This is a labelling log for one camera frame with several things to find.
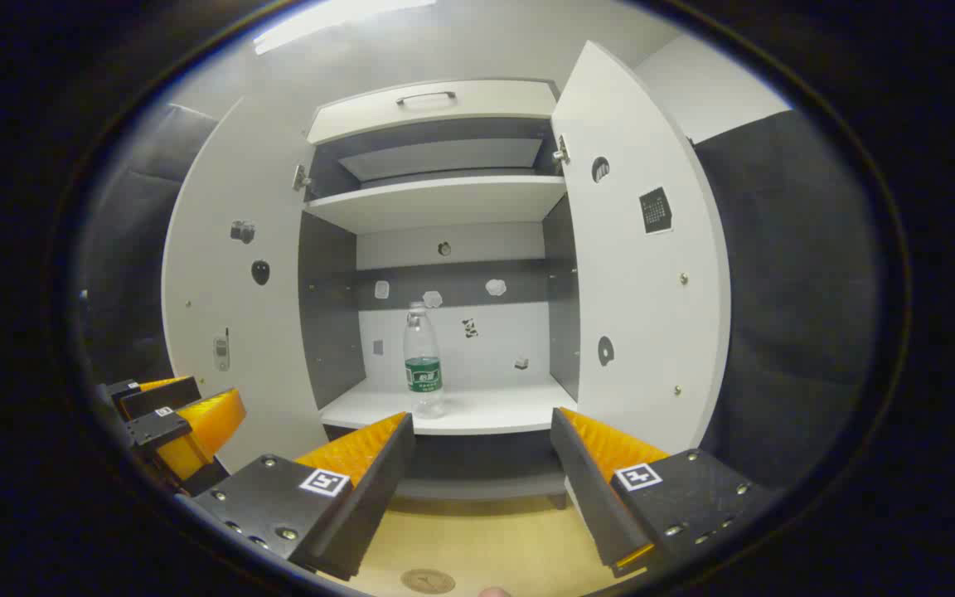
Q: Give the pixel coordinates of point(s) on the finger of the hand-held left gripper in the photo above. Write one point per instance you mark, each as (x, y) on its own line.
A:
(158, 427)
(162, 400)

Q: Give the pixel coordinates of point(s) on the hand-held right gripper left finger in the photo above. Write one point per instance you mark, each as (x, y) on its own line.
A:
(378, 489)

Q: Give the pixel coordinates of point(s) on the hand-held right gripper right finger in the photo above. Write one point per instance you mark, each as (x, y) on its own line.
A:
(589, 489)

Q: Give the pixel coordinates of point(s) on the white door camera sticker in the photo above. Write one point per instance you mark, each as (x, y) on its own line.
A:
(237, 332)

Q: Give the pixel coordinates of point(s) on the round brown coaster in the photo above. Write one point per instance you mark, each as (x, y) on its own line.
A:
(428, 580)

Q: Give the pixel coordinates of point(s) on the clear plastic bottle green label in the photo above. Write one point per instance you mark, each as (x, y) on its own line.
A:
(423, 373)

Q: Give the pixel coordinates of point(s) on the white door headphones sticker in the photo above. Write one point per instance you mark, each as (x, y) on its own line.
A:
(635, 290)

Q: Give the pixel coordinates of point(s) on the white cabinet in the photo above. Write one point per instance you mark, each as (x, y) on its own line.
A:
(461, 199)

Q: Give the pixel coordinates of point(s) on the metal door hinge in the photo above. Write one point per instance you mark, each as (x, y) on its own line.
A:
(301, 177)
(561, 151)

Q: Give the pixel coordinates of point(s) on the white cabinet drawer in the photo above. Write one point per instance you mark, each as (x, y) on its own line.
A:
(444, 112)

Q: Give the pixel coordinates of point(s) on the black backdrop cloth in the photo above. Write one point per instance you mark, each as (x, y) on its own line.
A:
(792, 290)
(138, 249)

